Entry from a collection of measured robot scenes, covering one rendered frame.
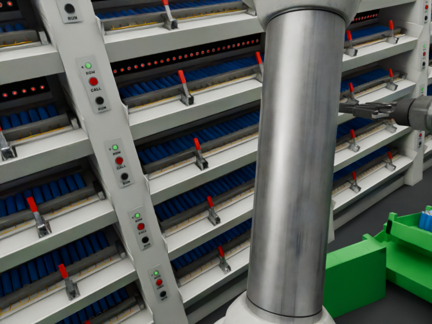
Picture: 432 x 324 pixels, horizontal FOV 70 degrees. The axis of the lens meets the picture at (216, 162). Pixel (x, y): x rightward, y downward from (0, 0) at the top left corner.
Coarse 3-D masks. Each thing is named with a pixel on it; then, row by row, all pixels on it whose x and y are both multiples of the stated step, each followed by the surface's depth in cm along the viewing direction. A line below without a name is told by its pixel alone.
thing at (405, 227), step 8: (392, 216) 110; (408, 216) 119; (416, 216) 123; (392, 224) 110; (400, 224) 108; (408, 224) 120; (416, 224) 124; (392, 232) 110; (400, 232) 108; (408, 232) 106; (416, 232) 104; (424, 232) 102; (408, 240) 106; (416, 240) 104; (424, 240) 102; (424, 248) 102
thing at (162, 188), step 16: (224, 112) 107; (176, 128) 99; (256, 144) 99; (192, 160) 92; (208, 160) 93; (224, 160) 93; (240, 160) 95; (144, 176) 79; (176, 176) 87; (192, 176) 87; (208, 176) 91; (160, 192) 83; (176, 192) 86
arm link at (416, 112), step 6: (420, 96) 78; (426, 96) 77; (414, 102) 77; (420, 102) 76; (426, 102) 75; (414, 108) 77; (420, 108) 76; (426, 108) 74; (414, 114) 77; (420, 114) 75; (426, 114) 74; (414, 120) 77; (420, 120) 76; (426, 120) 75; (414, 126) 78; (420, 126) 77; (426, 126) 76
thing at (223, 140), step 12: (240, 132) 100; (252, 132) 103; (204, 144) 95; (216, 144) 96; (168, 156) 90; (180, 156) 90; (192, 156) 93; (144, 168) 85; (156, 168) 87; (168, 168) 88
